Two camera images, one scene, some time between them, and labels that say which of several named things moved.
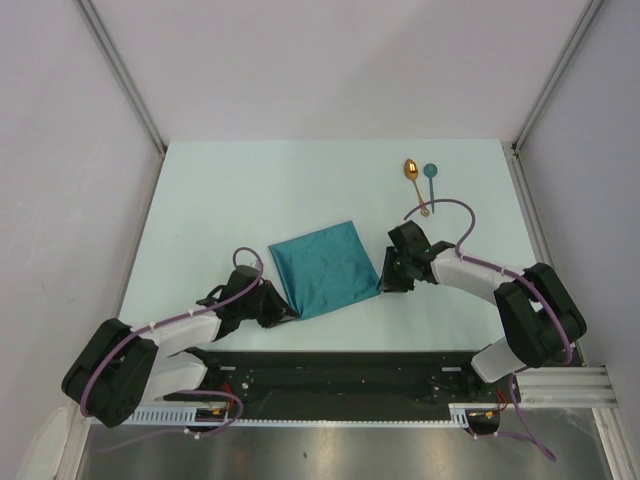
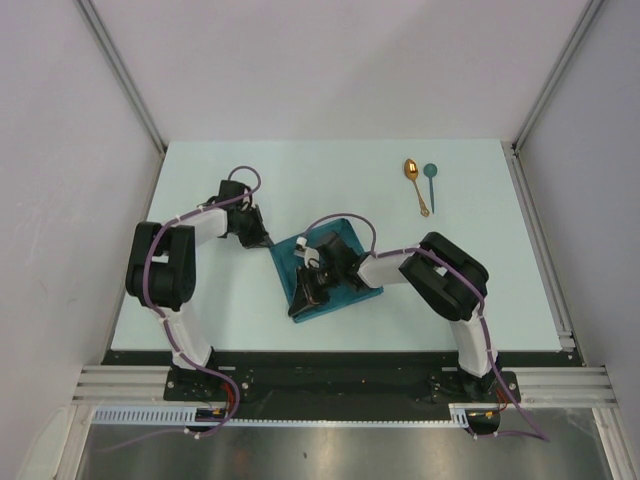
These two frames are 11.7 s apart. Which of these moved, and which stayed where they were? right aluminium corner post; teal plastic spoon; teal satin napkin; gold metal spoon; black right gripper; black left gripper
Moved: black right gripper; black left gripper
Stayed: teal satin napkin; right aluminium corner post; teal plastic spoon; gold metal spoon
